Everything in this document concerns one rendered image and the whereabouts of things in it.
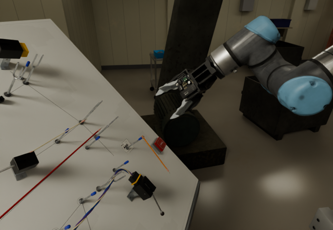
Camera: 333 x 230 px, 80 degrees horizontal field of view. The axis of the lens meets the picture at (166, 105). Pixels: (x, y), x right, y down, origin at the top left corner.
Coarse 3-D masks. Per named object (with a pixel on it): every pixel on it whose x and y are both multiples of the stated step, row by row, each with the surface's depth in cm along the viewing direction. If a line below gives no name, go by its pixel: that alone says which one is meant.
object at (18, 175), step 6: (18, 156) 46; (24, 156) 47; (30, 156) 48; (36, 156) 49; (12, 162) 46; (18, 162) 46; (24, 162) 47; (30, 162) 47; (36, 162) 48; (6, 168) 44; (12, 168) 47; (18, 168) 45; (24, 168) 46; (30, 168) 49; (18, 174) 50; (24, 174) 51
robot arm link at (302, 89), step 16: (288, 64) 43; (304, 64) 38; (320, 64) 36; (272, 80) 43; (288, 80) 38; (304, 80) 35; (320, 80) 34; (288, 96) 36; (304, 96) 35; (320, 96) 35; (304, 112) 37
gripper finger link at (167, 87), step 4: (176, 80) 60; (168, 84) 61; (172, 84) 58; (160, 88) 58; (164, 88) 60; (168, 88) 61; (172, 88) 61; (176, 88) 60; (160, 92) 63; (164, 92) 63
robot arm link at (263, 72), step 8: (272, 56) 47; (280, 56) 48; (256, 64) 48; (264, 64) 48; (272, 64) 46; (280, 64) 44; (256, 72) 50; (264, 72) 47; (264, 80) 47; (264, 88) 53
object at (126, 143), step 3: (126, 138) 81; (123, 141) 79; (126, 141) 80; (120, 144) 77; (123, 144) 78; (126, 144) 79; (129, 144) 80; (123, 147) 78; (129, 147) 80; (132, 147) 81; (126, 150) 78; (129, 150) 79
